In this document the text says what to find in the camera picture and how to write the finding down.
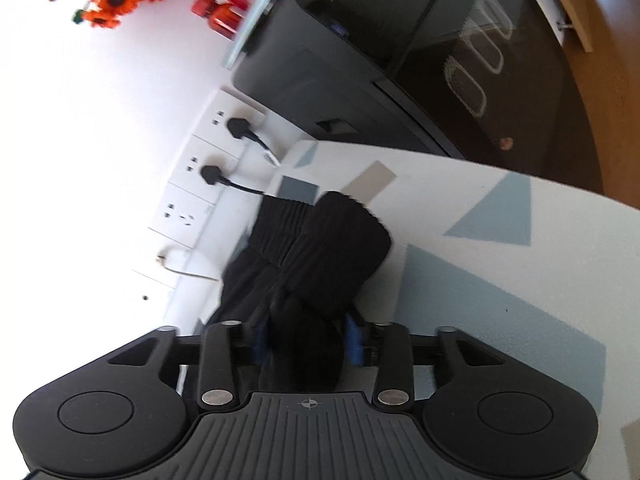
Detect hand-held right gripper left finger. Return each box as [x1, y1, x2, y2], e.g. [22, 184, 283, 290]
[106, 319, 271, 411]

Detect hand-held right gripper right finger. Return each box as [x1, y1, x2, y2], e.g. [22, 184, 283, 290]
[344, 310, 506, 408]

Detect black pants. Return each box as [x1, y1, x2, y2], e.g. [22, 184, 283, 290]
[205, 190, 393, 393]

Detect black power plug white tag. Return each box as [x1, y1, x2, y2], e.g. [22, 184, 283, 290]
[225, 116, 283, 167]

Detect black mini fridge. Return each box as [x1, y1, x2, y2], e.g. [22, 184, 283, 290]
[231, 0, 608, 197]

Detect red plastic bottle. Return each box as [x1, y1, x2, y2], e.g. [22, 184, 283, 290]
[191, 0, 246, 40]

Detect light wooden door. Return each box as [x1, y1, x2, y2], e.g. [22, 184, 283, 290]
[532, 0, 640, 53]

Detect white network cable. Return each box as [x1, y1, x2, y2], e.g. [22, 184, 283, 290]
[156, 252, 223, 282]

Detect white network wall plate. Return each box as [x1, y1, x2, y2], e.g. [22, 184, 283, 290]
[132, 227, 201, 291]

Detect white coaxial wall plate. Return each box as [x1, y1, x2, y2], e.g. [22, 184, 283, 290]
[127, 269, 176, 326]

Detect white wall socket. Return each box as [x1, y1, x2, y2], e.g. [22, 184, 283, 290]
[147, 182, 218, 251]
[190, 87, 268, 161]
[167, 132, 246, 206]

